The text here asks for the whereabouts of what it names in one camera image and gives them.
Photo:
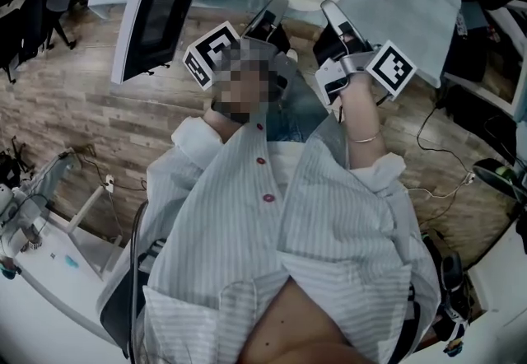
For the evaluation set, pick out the person's bare chest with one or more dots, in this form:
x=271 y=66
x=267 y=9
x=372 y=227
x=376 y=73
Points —
x=304 y=325

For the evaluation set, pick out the black round dish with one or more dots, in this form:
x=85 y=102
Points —
x=494 y=177

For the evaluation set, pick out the blue jeans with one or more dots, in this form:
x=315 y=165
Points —
x=300 y=119

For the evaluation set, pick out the person's left forearm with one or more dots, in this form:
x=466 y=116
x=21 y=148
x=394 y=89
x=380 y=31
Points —
x=222 y=131

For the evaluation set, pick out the striped white shirt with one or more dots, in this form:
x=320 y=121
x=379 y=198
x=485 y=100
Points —
x=230 y=239

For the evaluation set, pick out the white shoe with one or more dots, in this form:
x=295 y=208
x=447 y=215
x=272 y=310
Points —
x=292 y=55

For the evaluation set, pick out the grey office chair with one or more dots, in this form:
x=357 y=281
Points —
x=59 y=4

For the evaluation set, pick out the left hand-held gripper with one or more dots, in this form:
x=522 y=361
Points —
x=206 y=62

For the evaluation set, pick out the small teal object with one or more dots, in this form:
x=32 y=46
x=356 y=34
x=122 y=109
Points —
x=72 y=262

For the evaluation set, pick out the black office chair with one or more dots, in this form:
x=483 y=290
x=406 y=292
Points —
x=29 y=33

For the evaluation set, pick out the white desk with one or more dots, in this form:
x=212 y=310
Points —
x=506 y=94
x=49 y=284

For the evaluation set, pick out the white power strip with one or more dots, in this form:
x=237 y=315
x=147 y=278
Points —
x=470 y=177
x=109 y=183

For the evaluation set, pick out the white undershirt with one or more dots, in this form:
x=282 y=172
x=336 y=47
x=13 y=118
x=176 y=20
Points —
x=288 y=164

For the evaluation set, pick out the person's right forearm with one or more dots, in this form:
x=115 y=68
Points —
x=364 y=119

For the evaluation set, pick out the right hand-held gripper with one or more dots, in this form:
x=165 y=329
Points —
x=391 y=70

